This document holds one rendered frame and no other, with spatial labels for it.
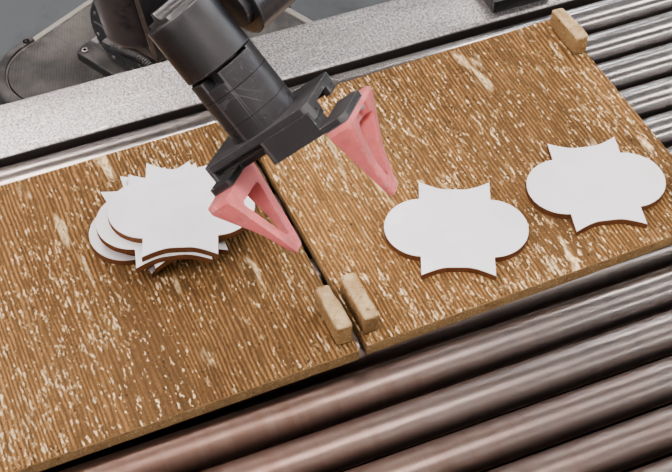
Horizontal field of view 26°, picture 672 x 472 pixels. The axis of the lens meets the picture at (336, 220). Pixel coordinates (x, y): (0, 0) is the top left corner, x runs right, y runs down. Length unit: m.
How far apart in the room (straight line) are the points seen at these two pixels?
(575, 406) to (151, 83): 0.63
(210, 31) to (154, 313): 0.46
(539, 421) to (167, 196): 0.44
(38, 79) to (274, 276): 1.34
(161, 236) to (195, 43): 0.43
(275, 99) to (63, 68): 1.71
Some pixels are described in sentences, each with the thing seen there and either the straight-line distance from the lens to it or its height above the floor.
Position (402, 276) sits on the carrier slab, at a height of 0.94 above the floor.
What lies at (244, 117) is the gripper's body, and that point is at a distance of 1.06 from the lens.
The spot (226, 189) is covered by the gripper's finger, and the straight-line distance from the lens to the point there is 1.12.
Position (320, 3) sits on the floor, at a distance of 3.22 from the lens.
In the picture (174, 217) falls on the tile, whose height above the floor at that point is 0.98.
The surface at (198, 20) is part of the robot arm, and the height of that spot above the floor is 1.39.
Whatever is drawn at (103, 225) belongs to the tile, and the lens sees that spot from 1.48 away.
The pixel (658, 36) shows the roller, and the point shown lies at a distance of 1.80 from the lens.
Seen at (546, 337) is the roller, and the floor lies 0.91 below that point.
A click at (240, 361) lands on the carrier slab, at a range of 1.40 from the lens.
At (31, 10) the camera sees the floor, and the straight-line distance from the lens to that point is 3.27.
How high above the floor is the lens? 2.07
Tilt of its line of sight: 48 degrees down
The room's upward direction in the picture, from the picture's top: straight up
